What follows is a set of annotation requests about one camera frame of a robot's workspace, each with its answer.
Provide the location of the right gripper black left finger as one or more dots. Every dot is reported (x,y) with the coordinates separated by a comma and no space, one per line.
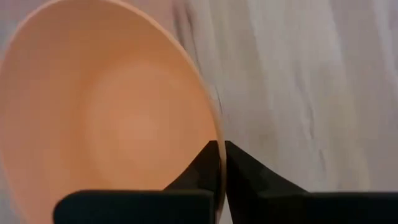
(192,199)

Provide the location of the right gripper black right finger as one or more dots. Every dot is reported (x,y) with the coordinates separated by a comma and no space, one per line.
(264,202)

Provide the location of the peach plastic bowl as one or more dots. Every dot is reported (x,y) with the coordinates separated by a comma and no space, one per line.
(93,118)

